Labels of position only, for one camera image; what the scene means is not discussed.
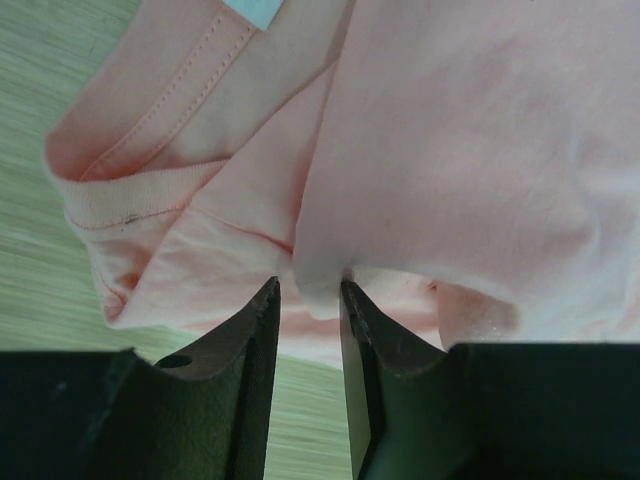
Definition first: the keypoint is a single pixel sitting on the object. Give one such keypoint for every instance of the pink t-shirt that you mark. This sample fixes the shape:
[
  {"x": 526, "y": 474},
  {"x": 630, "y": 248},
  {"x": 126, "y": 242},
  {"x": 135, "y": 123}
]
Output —
[{"x": 472, "y": 165}]

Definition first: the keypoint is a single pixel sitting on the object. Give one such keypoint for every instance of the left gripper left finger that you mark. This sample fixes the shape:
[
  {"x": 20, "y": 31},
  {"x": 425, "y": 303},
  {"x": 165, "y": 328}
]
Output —
[{"x": 202, "y": 412}]

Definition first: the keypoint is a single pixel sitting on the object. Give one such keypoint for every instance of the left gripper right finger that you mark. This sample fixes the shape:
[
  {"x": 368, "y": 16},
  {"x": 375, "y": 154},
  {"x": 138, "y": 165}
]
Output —
[{"x": 484, "y": 410}]

